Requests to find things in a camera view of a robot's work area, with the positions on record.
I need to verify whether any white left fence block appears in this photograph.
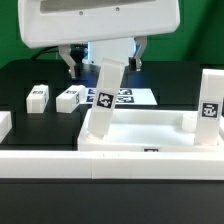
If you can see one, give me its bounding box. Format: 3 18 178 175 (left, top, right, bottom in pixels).
0 111 12 143

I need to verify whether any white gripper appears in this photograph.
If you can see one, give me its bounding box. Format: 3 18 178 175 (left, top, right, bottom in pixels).
18 0 180 79

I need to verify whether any white desk tabletop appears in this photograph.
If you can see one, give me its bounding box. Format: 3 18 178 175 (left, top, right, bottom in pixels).
77 109 224 153

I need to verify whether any black cable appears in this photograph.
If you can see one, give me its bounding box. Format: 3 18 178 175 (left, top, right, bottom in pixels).
30 46 61 60

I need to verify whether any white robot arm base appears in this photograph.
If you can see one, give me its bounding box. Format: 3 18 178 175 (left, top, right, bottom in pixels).
82 38 136 66

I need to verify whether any fiducial marker sheet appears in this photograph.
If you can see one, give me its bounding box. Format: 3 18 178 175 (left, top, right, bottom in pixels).
81 88 157 106

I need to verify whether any white front fence bar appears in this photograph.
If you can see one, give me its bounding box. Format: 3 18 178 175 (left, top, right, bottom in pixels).
0 150 224 180

